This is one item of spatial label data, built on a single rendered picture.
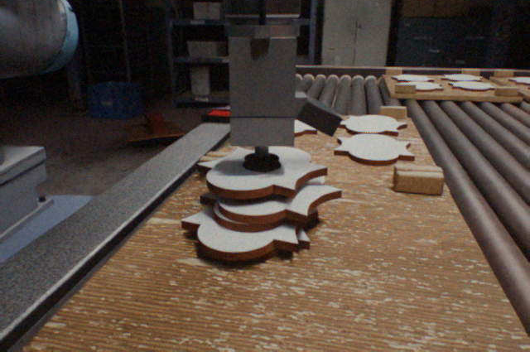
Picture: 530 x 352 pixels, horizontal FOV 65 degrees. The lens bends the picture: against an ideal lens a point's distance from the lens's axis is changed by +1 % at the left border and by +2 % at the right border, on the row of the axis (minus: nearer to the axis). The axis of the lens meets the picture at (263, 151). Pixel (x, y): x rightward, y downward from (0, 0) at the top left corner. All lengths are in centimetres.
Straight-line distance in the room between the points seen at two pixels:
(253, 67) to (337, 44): 497
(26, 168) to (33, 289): 26
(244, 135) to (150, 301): 17
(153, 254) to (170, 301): 7
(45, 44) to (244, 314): 48
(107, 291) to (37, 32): 40
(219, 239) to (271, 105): 14
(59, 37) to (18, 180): 21
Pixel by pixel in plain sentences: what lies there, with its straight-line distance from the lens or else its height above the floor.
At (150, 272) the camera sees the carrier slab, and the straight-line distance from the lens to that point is 40.
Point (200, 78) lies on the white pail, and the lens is 551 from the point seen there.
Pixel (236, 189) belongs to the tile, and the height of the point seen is 100.
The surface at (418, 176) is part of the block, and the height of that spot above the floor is 96.
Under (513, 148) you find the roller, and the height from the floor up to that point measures 91.
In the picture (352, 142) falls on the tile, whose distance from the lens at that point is 72.
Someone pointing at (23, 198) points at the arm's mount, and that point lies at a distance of 68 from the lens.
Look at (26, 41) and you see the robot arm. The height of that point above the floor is 112.
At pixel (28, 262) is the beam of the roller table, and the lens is 50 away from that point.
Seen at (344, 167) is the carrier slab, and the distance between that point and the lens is 63.
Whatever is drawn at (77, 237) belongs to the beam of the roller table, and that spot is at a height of 92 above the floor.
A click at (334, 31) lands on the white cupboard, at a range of 534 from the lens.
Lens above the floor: 116
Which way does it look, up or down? 18 degrees down
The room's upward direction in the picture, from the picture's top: straight up
